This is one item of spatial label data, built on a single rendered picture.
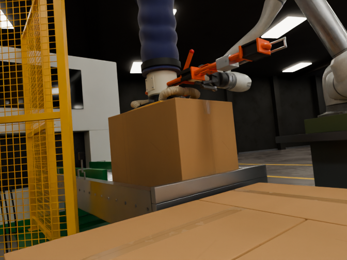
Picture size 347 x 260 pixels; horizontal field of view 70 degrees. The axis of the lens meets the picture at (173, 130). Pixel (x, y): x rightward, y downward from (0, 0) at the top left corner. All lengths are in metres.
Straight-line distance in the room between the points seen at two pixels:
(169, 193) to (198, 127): 0.33
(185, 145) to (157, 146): 0.15
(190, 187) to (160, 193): 0.14
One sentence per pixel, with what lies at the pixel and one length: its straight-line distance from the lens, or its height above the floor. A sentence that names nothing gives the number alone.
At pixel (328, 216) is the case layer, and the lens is 0.75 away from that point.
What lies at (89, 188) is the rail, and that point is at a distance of 1.54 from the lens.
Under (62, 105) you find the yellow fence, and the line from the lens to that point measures 1.60.
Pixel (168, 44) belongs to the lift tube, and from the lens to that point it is 1.40.
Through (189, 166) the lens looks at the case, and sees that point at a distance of 1.05.
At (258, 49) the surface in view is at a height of 1.06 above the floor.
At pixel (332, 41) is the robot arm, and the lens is 1.39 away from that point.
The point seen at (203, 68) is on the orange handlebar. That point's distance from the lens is 1.14.
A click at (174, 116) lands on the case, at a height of 0.87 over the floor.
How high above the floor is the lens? 0.75
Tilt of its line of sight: 3 degrees up
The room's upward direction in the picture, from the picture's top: 5 degrees counter-clockwise
